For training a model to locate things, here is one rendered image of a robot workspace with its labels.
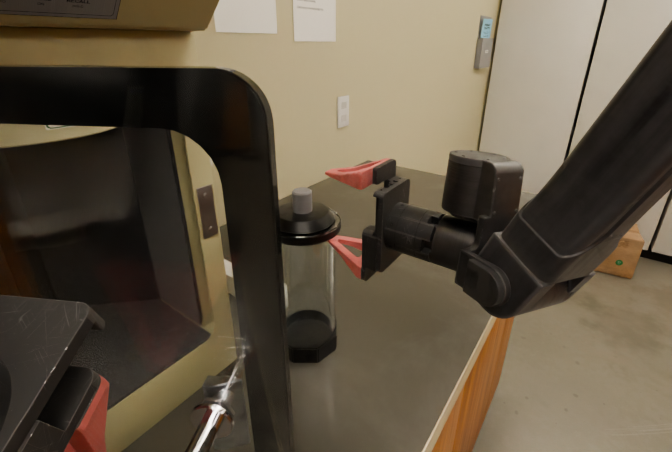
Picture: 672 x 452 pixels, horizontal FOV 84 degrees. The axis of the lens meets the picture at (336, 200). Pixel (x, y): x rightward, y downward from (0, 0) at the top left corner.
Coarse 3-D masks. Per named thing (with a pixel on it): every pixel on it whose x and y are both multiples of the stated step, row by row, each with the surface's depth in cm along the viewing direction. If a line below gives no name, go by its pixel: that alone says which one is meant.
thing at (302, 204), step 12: (300, 192) 51; (288, 204) 54; (300, 204) 51; (312, 204) 54; (288, 216) 51; (300, 216) 51; (312, 216) 51; (324, 216) 51; (288, 228) 49; (300, 228) 49; (312, 228) 49; (324, 228) 50
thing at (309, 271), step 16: (336, 224) 52; (288, 256) 51; (304, 256) 50; (320, 256) 51; (288, 272) 52; (304, 272) 51; (320, 272) 52; (288, 288) 53; (304, 288) 52; (320, 288) 53; (288, 304) 54; (304, 304) 53; (320, 304) 54; (288, 320) 55; (304, 320) 54; (320, 320) 55; (288, 336) 57; (304, 336) 56; (320, 336) 57
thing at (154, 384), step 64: (0, 128) 16; (64, 128) 15; (128, 128) 15; (192, 128) 15; (256, 128) 14; (0, 192) 17; (64, 192) 17; (128, 192) 16; (192, 192) 16; (256, 192) 15; (0, 256) 19; (64, 256) 18; (128, 256) 17; (192, 256) 17; (256, 256) 16; (128, 320) 19; (192, 320) 18; (256, 320) 18; (128, 384) 21; (192, 384) 20; (256, 384) 20; (128, 448) 24; (256, 448) 22
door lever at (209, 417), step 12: (204, 408) 21; (216, 408) 21; (192, 420) 21; (204, 420) 21; (216, 420) 21; (228, 420) 21; (204, 432) 20; (216, 432) 20; (228, 432) 21; (192, 444) 19; (204, 444) 19
